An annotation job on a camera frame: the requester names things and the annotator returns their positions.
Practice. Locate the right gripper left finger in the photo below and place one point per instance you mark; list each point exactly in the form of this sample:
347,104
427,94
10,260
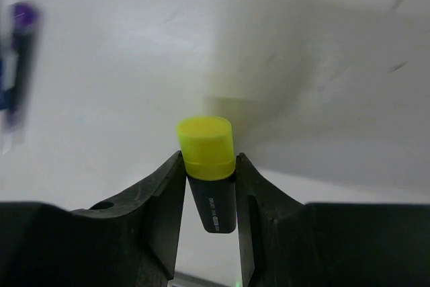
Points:
129,239

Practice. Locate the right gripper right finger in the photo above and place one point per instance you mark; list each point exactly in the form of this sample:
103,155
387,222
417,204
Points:
285,243

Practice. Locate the yellow cap black highlighter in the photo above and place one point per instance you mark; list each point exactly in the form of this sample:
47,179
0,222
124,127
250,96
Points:
206,145

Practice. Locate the blue grip ballpoint pen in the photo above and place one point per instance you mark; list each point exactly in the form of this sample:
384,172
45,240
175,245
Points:
7,56

